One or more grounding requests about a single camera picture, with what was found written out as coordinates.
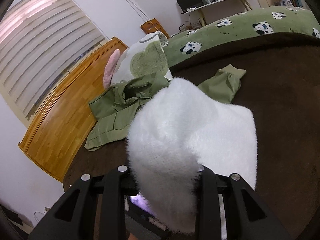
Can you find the window blinds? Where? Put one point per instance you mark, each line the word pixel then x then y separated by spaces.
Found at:
pixel 40 39

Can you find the white green frog pillow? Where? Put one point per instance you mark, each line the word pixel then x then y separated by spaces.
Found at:
pixel 142 58

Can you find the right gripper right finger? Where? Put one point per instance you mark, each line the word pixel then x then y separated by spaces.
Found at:
pixel 246 214

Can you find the green pajama shirt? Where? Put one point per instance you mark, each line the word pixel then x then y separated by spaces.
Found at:
pixel 117 106

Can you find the pink pillow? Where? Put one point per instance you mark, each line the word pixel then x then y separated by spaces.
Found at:
pixel 110 67

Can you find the white desk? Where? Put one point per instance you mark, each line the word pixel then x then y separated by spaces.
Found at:
pixel 221 9

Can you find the wooden headboard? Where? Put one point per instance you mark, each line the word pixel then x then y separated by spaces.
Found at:
pixel 64 120

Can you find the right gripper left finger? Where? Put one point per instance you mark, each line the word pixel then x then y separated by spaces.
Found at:
pixel 73 215

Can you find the green cow pattern blanket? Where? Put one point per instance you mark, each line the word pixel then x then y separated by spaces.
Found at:
pixel 253 23

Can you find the white fluffy cardigan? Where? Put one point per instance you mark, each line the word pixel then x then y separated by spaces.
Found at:
pixel 174 133

